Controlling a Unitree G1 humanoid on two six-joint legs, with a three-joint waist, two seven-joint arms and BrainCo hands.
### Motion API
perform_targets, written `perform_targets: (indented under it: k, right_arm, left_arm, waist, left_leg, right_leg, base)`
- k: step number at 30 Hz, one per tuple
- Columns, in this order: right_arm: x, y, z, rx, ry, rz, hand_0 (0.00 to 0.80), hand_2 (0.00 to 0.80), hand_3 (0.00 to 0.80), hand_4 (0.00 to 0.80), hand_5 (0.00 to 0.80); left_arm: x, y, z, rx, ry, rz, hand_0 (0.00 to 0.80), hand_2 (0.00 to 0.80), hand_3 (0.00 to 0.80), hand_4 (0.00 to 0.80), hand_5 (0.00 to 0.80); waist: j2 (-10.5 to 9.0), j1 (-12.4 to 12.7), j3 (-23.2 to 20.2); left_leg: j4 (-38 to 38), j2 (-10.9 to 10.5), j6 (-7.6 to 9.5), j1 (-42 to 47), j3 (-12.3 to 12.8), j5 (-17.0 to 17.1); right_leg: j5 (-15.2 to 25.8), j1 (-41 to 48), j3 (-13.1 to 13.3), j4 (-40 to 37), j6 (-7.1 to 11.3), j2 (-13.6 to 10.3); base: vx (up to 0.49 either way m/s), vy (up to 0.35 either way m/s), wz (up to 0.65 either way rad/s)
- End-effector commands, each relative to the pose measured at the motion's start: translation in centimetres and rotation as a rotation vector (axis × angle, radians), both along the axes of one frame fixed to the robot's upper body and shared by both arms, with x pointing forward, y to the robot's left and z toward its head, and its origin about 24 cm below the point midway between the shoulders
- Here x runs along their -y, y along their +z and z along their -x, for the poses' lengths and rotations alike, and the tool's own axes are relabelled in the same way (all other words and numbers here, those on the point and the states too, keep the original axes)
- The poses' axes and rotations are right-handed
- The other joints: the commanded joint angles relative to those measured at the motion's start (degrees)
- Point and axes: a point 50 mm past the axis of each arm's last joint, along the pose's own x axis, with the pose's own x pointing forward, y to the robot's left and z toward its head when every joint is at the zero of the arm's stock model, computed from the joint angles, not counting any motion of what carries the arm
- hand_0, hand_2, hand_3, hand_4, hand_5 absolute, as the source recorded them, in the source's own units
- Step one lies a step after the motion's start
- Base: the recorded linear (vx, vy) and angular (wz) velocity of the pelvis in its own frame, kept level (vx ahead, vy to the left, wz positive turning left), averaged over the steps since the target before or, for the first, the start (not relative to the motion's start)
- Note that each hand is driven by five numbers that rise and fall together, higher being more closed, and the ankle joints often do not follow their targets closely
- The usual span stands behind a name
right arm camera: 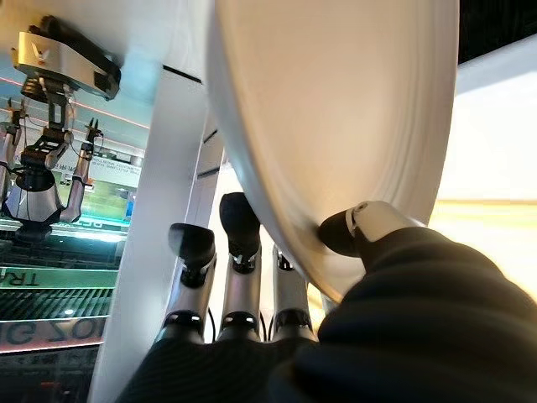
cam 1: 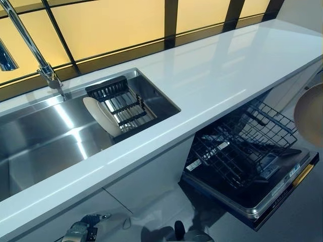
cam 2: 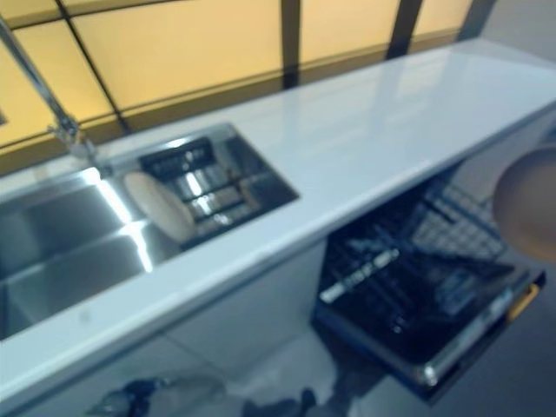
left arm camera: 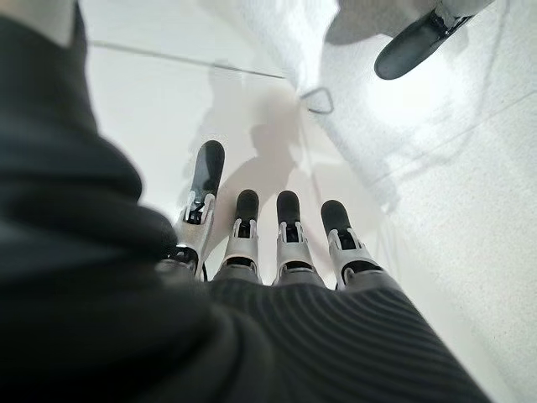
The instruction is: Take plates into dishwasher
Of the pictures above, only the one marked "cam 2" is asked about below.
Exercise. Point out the black dish drying rack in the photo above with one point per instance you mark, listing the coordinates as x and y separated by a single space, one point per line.
204 191

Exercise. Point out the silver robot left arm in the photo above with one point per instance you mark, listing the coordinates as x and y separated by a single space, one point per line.
174 395

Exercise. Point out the dark window frame grid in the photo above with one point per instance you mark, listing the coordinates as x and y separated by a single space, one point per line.
290 35

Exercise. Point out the beige round plate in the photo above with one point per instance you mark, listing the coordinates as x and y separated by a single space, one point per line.
530 204
160 208

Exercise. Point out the chrome gooseneck faucet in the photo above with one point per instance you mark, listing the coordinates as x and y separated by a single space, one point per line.
48 100

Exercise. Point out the stainless steel sink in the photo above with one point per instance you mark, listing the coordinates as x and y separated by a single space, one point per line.
65 234

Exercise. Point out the white cabinet door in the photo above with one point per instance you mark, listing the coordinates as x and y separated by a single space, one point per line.
65 382
252 313

